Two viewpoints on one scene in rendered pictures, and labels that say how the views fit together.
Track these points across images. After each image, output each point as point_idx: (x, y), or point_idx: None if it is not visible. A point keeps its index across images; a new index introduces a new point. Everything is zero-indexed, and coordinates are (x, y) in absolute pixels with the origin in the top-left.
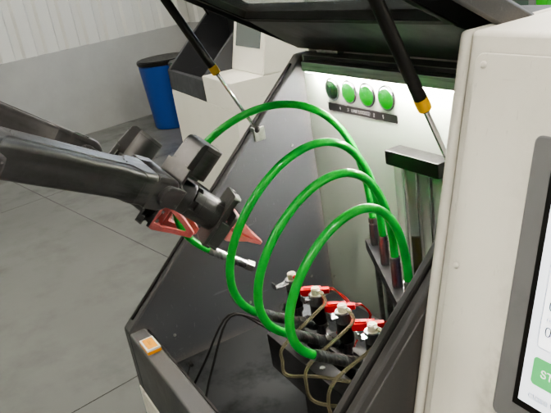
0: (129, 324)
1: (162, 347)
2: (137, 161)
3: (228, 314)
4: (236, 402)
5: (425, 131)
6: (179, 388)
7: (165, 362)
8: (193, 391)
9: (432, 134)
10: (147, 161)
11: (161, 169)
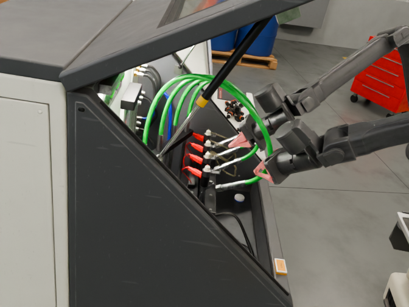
0: (290, 298)
1: (271, 264)
2: (310, 84)
3: (235, 215)
4: None
5: (126, 78)
6: (274, 228)
7: (275, 250)
8: (268, 222)
9: (127, 77)
10: (302, 91)
11: (294, 94)
